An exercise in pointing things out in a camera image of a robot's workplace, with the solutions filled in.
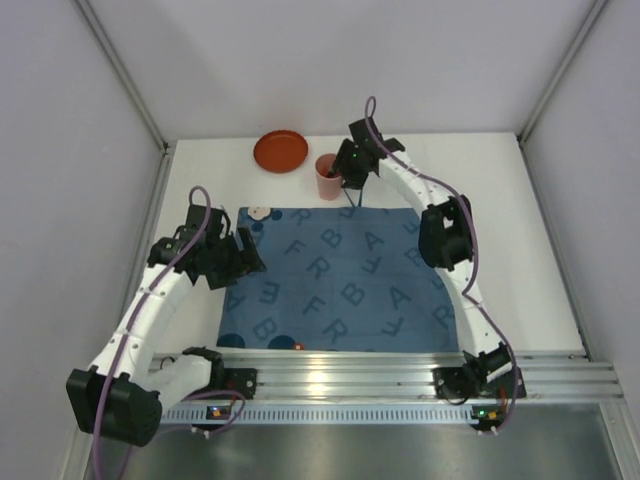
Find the blue lettered placemat cloth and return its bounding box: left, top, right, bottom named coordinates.
left=217, top=207, right=459, bottom=353

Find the aluminium mounting rail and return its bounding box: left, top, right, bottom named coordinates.
left=222, top=349, right=624, bottom=404

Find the orange-red plate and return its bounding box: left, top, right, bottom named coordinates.
left=253, top=130, right=309, bottom=174

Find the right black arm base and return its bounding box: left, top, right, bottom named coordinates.
left=433, top=367, right=527, bottom=403

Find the pink plastic cup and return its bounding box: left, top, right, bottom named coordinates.
left=315, top=153, right=342, bottom=201

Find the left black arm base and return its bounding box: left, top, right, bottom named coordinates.
left=221, top=368, right=258, bottom=400

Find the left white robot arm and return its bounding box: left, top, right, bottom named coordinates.
left=66, top=205, right=266, bottom=447

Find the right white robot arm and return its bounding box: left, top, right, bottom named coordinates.
left=330, top=117, right=518, bottom=390

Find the blue metallic fork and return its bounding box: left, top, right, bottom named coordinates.
left=342, top=189, right=359, bottom=208

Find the right corner frame post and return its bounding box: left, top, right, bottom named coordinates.
left=516, top=0, right=614, bottom=146

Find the left corner frame post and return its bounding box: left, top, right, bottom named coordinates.
left=69, top=0, right=174, bottom=154

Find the perforated cable duct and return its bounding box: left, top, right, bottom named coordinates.
left=161, top=402, right=502, bottom=426

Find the corner frame post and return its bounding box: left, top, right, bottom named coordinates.
left=69, top=0, right=174, bottom=154
left=516, top=0, right=614, bottom=146

